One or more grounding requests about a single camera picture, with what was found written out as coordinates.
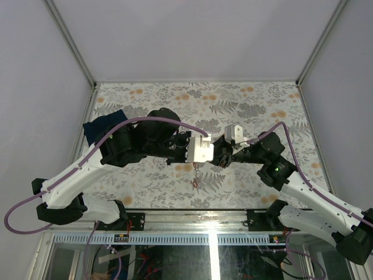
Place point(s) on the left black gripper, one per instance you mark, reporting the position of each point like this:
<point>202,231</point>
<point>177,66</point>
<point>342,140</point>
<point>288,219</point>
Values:
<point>182,158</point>

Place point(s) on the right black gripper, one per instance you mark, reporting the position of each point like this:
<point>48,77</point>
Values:
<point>223,154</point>

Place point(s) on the red handled metal keyring holder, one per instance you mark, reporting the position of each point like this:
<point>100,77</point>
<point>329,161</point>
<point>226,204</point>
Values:
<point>196,180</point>

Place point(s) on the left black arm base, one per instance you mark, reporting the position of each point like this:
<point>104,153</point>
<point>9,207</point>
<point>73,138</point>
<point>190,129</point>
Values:
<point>135,222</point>

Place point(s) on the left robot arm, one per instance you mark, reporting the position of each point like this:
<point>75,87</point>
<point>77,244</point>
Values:
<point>115,142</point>

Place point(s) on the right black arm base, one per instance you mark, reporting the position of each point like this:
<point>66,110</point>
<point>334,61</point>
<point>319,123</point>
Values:
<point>264,221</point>

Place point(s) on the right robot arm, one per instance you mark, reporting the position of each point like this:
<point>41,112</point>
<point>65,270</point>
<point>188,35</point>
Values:
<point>286,177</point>

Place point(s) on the dark blue folded cloth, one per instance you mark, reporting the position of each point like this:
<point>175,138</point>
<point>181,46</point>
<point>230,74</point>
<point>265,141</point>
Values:
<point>96,128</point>

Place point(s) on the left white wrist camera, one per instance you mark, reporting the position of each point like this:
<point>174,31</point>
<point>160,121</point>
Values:
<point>200,149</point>

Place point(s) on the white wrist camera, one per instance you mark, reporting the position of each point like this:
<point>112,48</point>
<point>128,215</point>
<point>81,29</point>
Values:
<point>200,149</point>
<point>233,134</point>

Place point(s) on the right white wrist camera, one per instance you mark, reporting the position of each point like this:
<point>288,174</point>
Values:
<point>233,134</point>

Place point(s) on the aluminium front rail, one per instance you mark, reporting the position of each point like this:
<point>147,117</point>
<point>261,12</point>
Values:
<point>204,218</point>

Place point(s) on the slotted white cable duct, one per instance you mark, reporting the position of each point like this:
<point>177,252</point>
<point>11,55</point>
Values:
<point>162,239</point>

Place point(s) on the left aluminium corner post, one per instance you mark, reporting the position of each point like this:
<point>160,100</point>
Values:
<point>68,39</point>

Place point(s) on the aluminium corner post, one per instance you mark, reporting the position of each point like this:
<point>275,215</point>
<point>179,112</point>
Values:
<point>339,9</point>
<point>68,39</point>

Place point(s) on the right aluminium corner post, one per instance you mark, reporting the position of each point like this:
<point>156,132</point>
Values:
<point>339,9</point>

